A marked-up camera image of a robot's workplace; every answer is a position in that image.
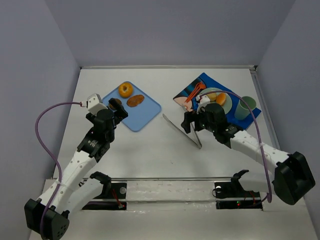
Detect round seeded bread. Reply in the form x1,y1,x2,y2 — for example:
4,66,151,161
206,92,218,103

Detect golden bread roll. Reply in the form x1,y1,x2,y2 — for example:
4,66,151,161
215,92,227,106

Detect metal tongs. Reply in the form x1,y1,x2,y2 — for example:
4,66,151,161
162,113,203,150

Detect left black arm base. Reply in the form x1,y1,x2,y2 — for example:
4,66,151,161
82,171,127,211

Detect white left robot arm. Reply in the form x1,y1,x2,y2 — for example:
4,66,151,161
24,94,128,240

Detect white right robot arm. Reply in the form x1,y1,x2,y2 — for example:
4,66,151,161
181,103,316,205

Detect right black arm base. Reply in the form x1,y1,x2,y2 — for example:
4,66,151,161
211,170,263,210

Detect dark brown small bread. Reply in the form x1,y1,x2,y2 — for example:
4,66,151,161
108,98,122,110

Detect brown flat pastry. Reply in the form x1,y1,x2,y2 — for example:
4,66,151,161
126,94,145,108

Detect light blue tray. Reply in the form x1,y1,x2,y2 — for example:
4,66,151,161
102,81,162,132

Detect orange bagel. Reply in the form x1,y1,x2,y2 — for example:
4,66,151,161
118,82,134,98

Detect pale green plate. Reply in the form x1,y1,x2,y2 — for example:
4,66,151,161
198,87,233,114

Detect blue cartoon placemat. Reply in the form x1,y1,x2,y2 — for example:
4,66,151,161
173,73,253,130

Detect orange plastic fork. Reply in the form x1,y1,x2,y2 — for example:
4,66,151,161
185,82,206,103

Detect pale green cup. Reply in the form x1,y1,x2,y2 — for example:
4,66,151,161
234,96,257,121

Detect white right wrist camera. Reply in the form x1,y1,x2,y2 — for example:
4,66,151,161
195,95,211,109

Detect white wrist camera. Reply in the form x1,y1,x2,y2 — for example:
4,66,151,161
195,95,211,109
86,93,107,116

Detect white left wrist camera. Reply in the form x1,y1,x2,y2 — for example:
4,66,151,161
86,93,107,116

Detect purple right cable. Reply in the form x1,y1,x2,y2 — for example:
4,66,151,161
198,90,273,203

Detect purple cable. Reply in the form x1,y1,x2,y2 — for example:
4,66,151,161
198,90,273,203
34,101,85,238

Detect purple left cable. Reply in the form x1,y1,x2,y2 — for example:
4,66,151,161
34,101,85,238

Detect metal mounting rail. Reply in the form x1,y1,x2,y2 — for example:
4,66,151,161
77,176,236,182

